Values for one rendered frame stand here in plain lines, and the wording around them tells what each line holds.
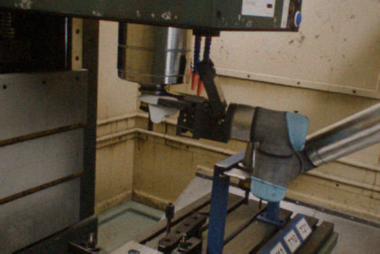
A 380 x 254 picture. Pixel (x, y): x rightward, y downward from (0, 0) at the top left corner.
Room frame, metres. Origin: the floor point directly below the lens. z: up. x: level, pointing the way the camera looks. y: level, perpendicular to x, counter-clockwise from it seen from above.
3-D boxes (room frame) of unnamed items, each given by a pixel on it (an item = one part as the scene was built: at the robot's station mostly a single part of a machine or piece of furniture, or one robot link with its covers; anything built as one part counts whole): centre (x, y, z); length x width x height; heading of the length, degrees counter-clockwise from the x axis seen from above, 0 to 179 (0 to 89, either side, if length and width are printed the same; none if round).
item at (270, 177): (0.95, -0.19, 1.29); 0.11 x 0.08 x 0.11; 147
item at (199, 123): (0.98, -0.03, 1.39); 0.12 x 0.08 x 0.09; 74
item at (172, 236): (1.31, 0.00, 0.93); 0.26 x 0.05 x 0.06; 154
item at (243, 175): (1.14, -0.14, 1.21); 0.07 x 0.05 x 0.01; 59
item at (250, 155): (1.19, -0.17, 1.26); 0.04 x 0.04 x 0.07
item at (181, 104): (0.97, 0.03, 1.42); 0.09 x 0.05 x 0.02; 88
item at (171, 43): (1.01, 0.09, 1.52); 0.16 x 0.16 x 0.12
